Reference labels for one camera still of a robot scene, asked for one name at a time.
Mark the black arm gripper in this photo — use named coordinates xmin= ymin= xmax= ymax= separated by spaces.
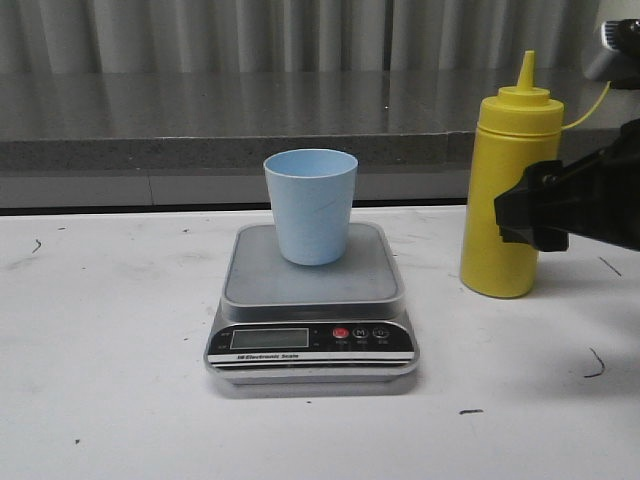
xmin=494 ymin=120 xmax=639 ymax=252

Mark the yellow squeeze bottle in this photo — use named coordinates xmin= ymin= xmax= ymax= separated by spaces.
xmin=460 ymin=50 xmax=568 ymax=299

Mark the light blue plastic cup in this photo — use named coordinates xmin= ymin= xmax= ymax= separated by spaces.
xmin=263 ymin=149 xmax=358 ymax=266

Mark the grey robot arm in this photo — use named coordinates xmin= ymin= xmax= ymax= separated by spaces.
xmin=494 ymin=18 xmax=639 ymax=252

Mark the silver electronic kitchen scale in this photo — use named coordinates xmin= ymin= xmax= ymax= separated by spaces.
xmin=204 ymin=222 xmax=420 ymax=398

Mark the grey speckled stone counter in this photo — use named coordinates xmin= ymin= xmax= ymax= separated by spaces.
xmin=0 ymin=69 xmax=640 ymax=172

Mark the white pleated curtain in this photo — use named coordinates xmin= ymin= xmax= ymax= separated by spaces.
xmin=1 ymin=1 xmax=639 ymax=74

